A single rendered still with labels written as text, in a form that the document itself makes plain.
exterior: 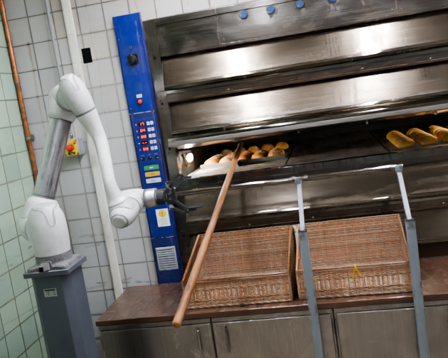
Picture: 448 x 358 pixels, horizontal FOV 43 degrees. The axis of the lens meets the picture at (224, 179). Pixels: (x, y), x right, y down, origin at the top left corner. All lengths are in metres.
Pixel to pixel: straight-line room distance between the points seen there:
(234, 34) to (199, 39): 0.20
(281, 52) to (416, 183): 1.02
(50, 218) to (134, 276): 1.14
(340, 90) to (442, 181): 0.73
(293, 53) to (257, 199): 0.84
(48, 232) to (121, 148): 1.02
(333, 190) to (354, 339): 0.84
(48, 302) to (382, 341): 1.54
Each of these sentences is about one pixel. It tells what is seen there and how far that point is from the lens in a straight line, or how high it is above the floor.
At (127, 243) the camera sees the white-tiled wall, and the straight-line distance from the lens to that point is 3.49.
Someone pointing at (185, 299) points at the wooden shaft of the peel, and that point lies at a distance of 1.98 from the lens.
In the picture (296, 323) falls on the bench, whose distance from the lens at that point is 2.86.
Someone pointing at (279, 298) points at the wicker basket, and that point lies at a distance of 2.86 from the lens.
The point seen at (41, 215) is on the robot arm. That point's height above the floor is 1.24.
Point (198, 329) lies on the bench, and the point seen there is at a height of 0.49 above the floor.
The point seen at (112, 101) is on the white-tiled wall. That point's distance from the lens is 3.38.
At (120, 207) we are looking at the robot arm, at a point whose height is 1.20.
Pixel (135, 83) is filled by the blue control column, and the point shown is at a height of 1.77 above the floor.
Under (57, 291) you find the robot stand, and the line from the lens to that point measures 2.56.
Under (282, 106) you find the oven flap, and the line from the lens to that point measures 3.16.
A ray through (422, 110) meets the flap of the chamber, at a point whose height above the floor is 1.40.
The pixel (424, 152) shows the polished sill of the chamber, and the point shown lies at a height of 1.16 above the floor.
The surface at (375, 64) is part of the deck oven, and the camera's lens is 3.18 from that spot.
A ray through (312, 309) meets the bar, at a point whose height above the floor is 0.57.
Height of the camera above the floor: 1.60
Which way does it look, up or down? 8 degrees down
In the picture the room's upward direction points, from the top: 9 degrees counter-clockwise
